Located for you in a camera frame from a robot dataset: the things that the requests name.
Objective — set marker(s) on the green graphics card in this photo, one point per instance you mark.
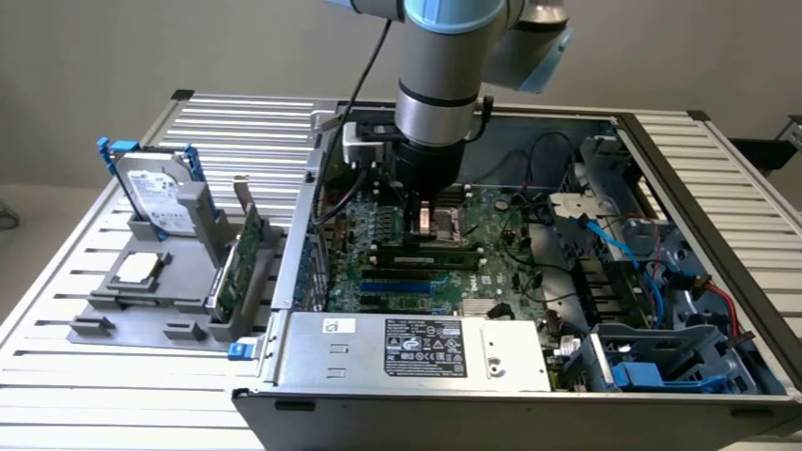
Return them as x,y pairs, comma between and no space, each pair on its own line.
241,263

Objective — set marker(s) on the grey parts rack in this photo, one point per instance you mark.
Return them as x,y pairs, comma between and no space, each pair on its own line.
157,319

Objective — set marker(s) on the silver CPU chip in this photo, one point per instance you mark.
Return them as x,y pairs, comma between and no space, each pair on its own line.
143,267

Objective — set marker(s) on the green RAM stick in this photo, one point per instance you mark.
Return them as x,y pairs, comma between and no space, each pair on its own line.
433,259

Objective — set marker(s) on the blue drive caddy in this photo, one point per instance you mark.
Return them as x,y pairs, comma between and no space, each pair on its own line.
664,347

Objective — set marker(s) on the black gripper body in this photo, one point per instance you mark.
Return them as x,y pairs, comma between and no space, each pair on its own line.
429,164

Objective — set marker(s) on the blue plastic case latch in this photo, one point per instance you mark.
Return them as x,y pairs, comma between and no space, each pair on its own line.
241,350

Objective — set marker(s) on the silver power supply unit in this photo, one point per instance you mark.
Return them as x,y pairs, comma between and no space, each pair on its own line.
408,352

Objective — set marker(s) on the blue disk bay latch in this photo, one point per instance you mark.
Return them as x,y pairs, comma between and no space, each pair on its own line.
639,376

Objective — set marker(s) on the green motherboard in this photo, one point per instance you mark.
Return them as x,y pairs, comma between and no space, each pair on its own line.
489,277

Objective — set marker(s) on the blue expansion slot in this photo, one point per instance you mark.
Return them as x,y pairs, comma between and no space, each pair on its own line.
396,286

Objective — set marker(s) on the silver chipset heat sink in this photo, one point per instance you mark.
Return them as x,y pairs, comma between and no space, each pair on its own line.
478,308

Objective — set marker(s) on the open grey PC case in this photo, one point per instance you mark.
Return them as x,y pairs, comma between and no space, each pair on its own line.
501,413

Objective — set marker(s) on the CPU socket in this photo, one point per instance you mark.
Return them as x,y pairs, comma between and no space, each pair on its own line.
453,223

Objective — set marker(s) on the black background equipment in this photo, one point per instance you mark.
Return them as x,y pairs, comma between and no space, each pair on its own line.
761,150

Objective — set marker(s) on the blue disk bracket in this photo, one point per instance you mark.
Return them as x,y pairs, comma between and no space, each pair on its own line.
126,145

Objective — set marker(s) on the silver hard disk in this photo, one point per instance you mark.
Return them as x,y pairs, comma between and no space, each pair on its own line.
154,188

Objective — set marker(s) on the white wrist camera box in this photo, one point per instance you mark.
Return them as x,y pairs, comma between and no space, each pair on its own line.
366,141

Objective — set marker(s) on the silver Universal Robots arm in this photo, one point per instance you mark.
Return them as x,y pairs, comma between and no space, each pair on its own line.
438,61

